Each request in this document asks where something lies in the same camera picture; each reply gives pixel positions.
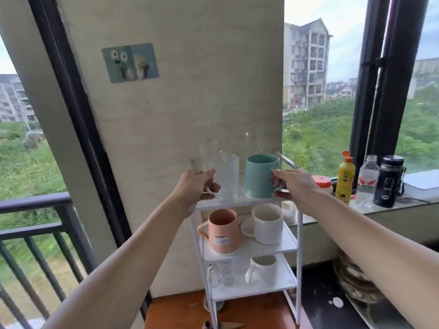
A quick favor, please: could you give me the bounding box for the person's left forearm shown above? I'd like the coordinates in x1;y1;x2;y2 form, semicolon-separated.
40;193;193;329

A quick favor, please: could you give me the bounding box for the black window frame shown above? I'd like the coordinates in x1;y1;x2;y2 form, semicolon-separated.
349;0;431;168

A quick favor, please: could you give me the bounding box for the stack of bowls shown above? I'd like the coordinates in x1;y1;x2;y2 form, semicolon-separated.
332;252;385;304

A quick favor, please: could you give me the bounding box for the yellow bottle with orange cap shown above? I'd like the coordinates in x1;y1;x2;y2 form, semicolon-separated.
335;151;355;205

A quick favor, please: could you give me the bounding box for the clear drinking glass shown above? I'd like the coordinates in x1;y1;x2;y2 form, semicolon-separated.
190;144;221;196

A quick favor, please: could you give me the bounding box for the tall white ceramic mug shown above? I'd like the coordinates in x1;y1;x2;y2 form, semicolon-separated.
251;203;284;246

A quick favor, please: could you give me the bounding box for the round clear glass base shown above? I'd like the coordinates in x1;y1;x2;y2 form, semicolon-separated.
203;295;225;312

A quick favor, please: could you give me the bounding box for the clear wine glass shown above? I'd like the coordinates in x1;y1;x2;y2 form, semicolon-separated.
244;128;267;157

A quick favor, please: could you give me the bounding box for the container with orange lid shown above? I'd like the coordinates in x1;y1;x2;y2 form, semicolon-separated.
310;175;333;195

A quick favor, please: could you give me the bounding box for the white metal shelf rack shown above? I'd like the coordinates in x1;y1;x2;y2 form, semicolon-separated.
190;151;304;329

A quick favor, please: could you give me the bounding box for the ribbed clear glass cup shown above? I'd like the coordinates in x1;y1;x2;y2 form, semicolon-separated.
216;149;240;204

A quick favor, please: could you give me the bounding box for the person's right hand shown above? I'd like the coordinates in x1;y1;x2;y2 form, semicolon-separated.
270;169;327;212

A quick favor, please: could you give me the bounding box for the black balcony door frame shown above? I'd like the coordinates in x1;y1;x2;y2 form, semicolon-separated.
26;0;153;320

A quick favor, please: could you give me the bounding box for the cartoon sticker wall hook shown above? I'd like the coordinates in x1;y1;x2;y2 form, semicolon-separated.
102;43;160;84

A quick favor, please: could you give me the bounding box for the person's right forearm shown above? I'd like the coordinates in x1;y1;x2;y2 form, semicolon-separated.
302;188;439;317

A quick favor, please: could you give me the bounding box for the person's left hand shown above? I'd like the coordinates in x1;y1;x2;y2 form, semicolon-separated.
170;169;221;220

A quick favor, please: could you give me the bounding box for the clear plastic water bottle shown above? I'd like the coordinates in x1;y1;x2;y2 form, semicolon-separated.
355;155;380;208

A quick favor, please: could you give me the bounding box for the small white ceramic mug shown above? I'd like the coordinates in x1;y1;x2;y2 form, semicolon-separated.
244;255;278;287

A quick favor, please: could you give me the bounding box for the black balcony railing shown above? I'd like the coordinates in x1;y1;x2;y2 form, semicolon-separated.
0;192;97;329

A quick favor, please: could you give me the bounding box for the teal ceramic mug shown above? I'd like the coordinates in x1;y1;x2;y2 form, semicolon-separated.
244;154;287;200

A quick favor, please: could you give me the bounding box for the grey apartment building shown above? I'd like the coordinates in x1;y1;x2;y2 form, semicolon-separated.
283;18;333;110

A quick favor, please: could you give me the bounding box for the black thermos bottle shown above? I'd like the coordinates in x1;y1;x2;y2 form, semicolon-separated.
373;155;407;208

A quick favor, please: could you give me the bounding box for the clear glass mug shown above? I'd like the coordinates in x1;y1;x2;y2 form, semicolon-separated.
206;260;237;288

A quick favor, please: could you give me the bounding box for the pink mug with label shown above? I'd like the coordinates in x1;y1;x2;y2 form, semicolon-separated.
197;208;242;255

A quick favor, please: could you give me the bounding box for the white saucer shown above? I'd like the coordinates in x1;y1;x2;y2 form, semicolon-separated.
240;216;256;239

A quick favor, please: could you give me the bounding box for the white flat box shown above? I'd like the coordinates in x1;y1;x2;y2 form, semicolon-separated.
402;169;439;200

